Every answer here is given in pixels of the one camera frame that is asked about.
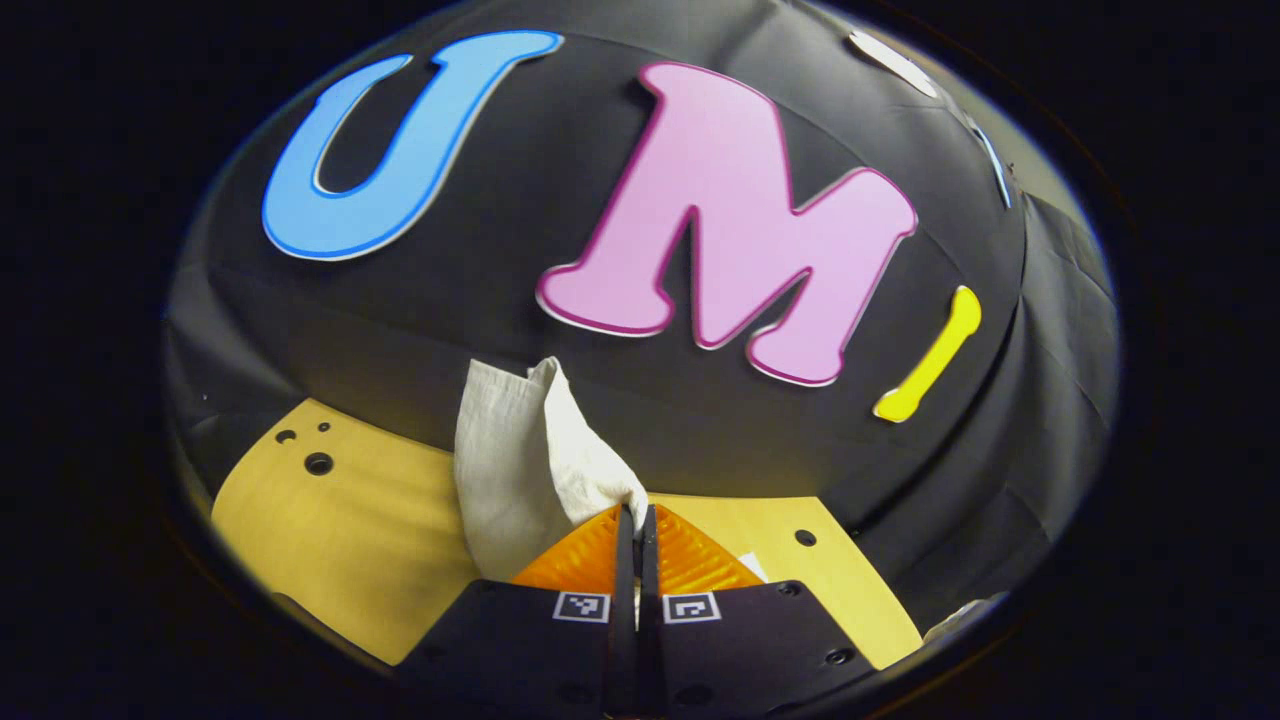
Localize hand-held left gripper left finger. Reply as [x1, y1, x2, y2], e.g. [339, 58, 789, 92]
[393, 504, 639, 720]

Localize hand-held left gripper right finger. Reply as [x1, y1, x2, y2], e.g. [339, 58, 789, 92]
[639, 502, 878, 720]

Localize white jeans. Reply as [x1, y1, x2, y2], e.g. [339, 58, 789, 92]
[453, 357, 769, 583]

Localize black backdrop cloth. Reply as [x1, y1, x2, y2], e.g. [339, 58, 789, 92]
[165, 0, 1121, 631]

